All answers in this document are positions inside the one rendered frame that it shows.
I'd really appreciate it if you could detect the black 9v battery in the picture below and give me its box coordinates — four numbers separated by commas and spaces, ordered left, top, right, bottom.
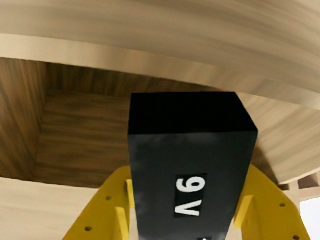
127, 91, 259, 240

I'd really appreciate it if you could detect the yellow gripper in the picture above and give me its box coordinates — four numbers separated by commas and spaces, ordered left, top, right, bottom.
61, 164, 312, 240

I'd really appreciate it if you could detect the light wood drawer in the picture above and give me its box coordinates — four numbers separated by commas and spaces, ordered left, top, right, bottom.
0, 0, 320, 189
0, 193, 242, 240

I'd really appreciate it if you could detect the wooden chest of drawers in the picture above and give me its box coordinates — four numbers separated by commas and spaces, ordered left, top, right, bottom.
0, 177, 301, 214

